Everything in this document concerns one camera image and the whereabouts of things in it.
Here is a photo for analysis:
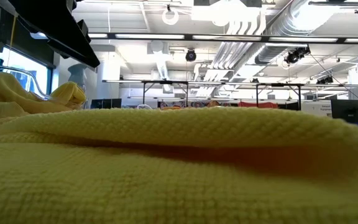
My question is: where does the white air freshener spray bottle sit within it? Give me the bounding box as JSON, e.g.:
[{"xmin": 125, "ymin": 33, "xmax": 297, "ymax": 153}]
[{"xmin": 67, "ymin": 63, "xmax": 89, "ymax": 91}]

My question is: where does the black monitor pair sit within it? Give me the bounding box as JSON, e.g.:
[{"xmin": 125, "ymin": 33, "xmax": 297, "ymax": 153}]
[{"xmin": 90, "ymin": 98, "xmax": 122, "ymax": 110}]

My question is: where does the white ceiling pipe bundle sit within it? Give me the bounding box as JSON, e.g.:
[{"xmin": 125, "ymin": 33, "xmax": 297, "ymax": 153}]
[{"xmin": 211, "ymin": 18, "xmax": 267, "ymax": 70}]

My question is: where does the red hanging cloth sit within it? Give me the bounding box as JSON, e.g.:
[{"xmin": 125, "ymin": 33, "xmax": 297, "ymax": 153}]
[{"xmin": 237, "ymin": 101, "xmax": 278, "ymax": 109}]

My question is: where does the small black ceiling fixture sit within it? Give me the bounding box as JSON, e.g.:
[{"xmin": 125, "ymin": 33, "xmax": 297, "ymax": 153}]
[{"xmin": 316, "ymin": 75, "xmax": 334, "ymax": 85}]

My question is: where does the white printed sign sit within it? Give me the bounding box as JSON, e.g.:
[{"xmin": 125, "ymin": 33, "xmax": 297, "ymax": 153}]
[{"xmin": 301, "ymin": 101, "xmax": 332, "ymax": 118}]

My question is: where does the black computer monitor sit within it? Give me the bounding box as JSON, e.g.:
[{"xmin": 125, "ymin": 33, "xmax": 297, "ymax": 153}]
[{"xmin": 331, "ymin": 99, "xmax": 358, "ymax": 124}]

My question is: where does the yellow hanging cable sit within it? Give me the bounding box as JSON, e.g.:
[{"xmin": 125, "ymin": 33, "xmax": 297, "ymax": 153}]
[{"xmin": 9, "ymin": 14, "xmax": 17, "ymax": 52}]

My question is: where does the black metal frame stand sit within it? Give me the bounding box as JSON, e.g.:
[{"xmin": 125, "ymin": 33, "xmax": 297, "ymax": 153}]
[
  {"xmin": 255, "ymin": 82, "xmax": 303, "ymax": 110},
  {"xmin": 141, "ymin": 80, "xmax": 190, "ymax": 108}
]

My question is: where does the white hanging ring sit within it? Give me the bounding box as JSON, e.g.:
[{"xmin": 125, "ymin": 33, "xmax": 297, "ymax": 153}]
[{"xmin": 162, "ymin": 8, "xmax": 180, "ymax": 26}]

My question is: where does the black round overhead camera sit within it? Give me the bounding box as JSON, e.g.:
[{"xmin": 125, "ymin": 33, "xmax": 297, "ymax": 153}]
[{"xmin": 185, "ymin": 49, "xmax": 198, "ymax": 63}]

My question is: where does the silver ventilation duct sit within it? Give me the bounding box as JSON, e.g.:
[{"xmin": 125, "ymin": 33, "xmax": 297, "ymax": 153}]
[{"xmin": 255, "ymin": 0, "xmax": 341, "ymax": 65}]

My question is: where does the black ceiling camera cluster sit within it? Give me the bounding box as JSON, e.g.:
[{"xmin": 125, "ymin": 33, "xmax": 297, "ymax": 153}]
[{"xmin": 283, "ymin": 45, "xmax": 311, "ymax": 65}]

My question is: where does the thin black hanging cable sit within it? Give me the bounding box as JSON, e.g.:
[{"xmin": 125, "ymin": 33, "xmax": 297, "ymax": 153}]
[{"xmin": 309, "ymin": 54, "xmax": 358, "ymax": 106}]

